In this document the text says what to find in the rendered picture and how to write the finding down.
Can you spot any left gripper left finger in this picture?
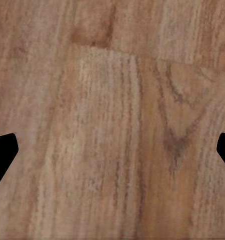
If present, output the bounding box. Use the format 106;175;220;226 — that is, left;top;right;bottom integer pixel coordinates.
0;133;19;181

